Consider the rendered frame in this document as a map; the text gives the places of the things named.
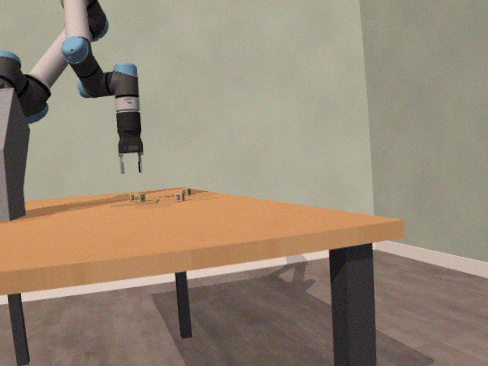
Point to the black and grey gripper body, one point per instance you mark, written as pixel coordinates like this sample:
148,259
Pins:
129,125

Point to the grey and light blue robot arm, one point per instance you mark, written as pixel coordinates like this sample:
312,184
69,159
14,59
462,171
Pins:
92,82

